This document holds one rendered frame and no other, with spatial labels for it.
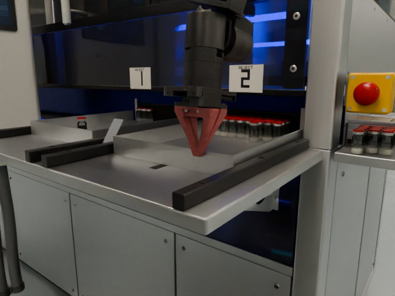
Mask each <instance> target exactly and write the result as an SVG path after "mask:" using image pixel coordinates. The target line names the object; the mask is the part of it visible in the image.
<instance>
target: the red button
mask: <svg viewBox="0 0 395 296"><path fill-rule="evenodd" d="M379 96H380V89H379V87H378V86H377V85H376V84H374V83H372V82H364V83H361V84H359V85H357V86H356V88H355V89H354V92H353V97H354V100H355V101H356V102H357V103H358V104H360V105H363V106H367V105H371V104H373V103H374V102H376V101H377V100H378V98H379Z"/></svg>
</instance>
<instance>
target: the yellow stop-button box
mask: <svg viewBox="0 0 395 296"><path fill-rule="evenodd" d="M364 82H372V83H374V84H376V85H377V86H378V87H379V89H380V96H379V98H378V100H377V101H376V102H374V103H373V104H371V105H367V106H363V105H360V104H358V103H357V102H356V101H355V100H354V97H353V92H354V89H355V88H356V86H357V85H359V84H361V83H364ZM394 107H395V73H391V72H387V73H350V74H349V81H348V87H347V99H346V112H350V113H369V114H380V115H387V114H389V113H391V112H393V111H394Z"/></svg>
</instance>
